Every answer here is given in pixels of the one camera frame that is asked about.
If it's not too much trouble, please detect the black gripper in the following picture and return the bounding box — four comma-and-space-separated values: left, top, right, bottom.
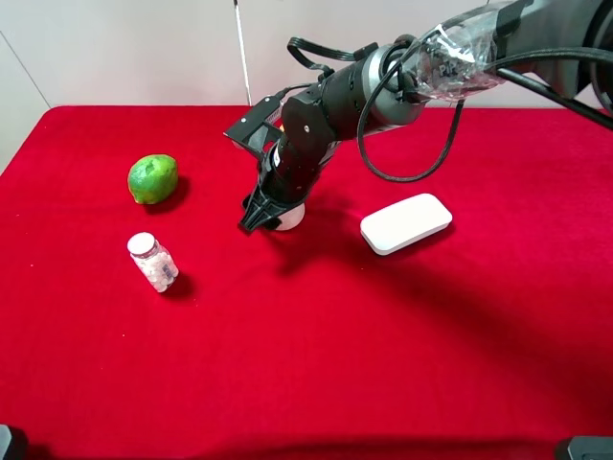
238, 85, 339, 233

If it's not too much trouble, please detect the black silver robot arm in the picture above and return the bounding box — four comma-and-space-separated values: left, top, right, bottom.
226, 1, 612, 233

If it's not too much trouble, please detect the clear pill bottle white cap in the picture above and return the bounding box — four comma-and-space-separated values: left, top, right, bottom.
126, 232, 179, 293

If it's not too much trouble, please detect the green lime fruit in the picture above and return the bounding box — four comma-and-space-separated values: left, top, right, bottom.
127, 154, 179, 205

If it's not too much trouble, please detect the white rectangular box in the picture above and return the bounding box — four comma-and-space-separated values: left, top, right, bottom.
360, 194, 453, 256

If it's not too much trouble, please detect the white vertical pole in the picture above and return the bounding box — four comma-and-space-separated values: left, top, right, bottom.
233, 0, 253, 105

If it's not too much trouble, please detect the red tablecloth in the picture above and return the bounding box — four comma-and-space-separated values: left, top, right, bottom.
1, 106, 612, 459

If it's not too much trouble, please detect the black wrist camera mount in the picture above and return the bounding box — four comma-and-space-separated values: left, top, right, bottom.
224, 96, 283, 161

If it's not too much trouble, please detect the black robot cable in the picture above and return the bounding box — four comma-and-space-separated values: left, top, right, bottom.
285, 36, 613, 184

